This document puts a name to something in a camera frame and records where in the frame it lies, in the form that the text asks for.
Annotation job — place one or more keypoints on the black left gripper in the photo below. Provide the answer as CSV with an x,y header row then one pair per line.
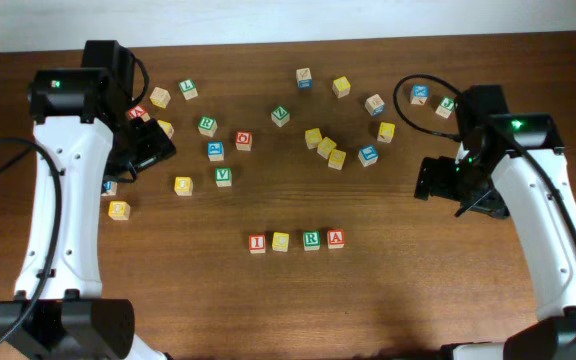
x,y
157,145

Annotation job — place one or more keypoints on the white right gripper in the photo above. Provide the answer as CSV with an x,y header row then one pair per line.
x,y
440,167

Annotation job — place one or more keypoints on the red a block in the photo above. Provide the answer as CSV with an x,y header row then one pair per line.
x,y
138,112
335,239

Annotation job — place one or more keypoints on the red I letter block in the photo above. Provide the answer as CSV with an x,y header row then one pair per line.
x,y
257,244

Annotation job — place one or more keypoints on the green r block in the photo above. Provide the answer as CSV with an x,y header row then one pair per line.
x,y
311,240
207,126

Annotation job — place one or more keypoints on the yellow C letter block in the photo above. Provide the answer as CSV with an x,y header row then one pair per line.
x,y
280,241

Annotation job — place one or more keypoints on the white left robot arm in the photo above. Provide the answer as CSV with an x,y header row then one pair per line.
x,y
83,138

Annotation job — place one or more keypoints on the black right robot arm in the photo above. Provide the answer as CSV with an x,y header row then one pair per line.
x,y
513,166

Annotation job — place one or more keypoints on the yellow block upper left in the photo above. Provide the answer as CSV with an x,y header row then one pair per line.
x,y
166,127

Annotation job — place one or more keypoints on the plain wooden block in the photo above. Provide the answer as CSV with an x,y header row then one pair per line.
x,y
160,97

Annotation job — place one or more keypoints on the blue H block lower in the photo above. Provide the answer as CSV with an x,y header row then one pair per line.
x,y
109,188

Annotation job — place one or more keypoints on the yellow O block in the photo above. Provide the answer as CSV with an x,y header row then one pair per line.
x,y
183,186

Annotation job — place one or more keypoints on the green L block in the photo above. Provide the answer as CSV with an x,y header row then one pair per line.
x,y
188,89

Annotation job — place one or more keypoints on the blue block centre left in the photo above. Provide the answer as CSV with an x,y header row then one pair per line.
x,y
215,151

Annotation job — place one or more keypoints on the yellow D block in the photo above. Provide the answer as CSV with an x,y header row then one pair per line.
x,y
119,210

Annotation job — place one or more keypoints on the green J block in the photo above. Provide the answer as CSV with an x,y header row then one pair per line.
x,y
445,107

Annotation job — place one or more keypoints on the green V block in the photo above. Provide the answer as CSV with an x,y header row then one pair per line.
x,y
223,177

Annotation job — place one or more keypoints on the yellow block right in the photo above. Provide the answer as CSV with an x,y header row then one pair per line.
x,y
386,132

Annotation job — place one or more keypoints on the blue E block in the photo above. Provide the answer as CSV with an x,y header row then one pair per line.
x,y
368,155

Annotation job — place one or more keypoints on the blue X block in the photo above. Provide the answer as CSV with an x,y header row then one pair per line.
x,y
419,94

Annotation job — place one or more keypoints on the red O block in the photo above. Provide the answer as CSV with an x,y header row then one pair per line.
x,y
243,141

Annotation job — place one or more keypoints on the wooden block orange letter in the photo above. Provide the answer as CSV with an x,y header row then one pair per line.
x,y
374,105

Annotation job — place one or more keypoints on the yellow block cluster lower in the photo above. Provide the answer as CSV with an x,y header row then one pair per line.
x,y
336,159

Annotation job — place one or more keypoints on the yellow block cluster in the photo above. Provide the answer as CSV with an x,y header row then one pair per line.
x,y
325,147
313,137
336,159

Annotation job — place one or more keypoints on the green Z block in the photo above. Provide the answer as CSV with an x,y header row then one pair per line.
x,y
280,116

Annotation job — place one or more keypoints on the yellow block cluster middle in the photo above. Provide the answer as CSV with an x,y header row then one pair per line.
x,y
325,147

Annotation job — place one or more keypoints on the yellow block top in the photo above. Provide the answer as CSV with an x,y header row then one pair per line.
x,y
341,87

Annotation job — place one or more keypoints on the yellow block cluster left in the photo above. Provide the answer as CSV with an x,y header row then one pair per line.
x,y
313,137

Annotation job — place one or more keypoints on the wooden block blue side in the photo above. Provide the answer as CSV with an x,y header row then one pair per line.
x,y
304,78

